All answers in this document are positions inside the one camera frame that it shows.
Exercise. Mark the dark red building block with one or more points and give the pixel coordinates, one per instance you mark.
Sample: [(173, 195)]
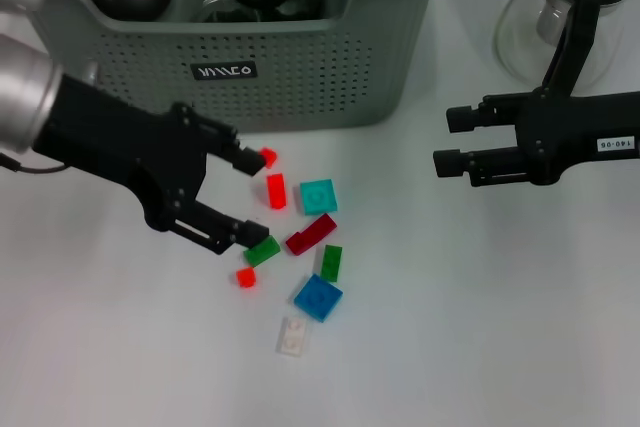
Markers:
[(312, 234)]

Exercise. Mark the small red building block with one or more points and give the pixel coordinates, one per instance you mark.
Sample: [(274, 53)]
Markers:
[(245, 278), (270, 157)]

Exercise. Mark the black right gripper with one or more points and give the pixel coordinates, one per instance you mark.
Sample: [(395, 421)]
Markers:
[(575, 132)]

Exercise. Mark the grey-green perforated storage bin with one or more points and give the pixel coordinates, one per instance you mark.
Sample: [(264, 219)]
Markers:
[(300, 72)]

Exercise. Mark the teal square building block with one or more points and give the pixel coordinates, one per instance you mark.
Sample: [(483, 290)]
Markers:
[(318, 197)]

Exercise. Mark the blue square building block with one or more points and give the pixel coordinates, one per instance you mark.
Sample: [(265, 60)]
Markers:
[(318, 297)]

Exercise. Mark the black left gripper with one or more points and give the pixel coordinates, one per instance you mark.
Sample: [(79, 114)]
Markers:
[(125, 147)]

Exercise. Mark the long orange-red building block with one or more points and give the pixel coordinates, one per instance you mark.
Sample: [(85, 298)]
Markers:
[(276, 191)]

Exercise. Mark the white two-stud building block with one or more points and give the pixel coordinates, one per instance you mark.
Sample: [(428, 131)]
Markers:
[(292, 337)]

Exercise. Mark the green building block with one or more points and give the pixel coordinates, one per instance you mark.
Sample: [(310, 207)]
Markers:
[(265, 252), (331, 263)]

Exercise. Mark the silver left gripper connector stub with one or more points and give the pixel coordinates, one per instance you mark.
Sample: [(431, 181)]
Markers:
[(92, 73)]

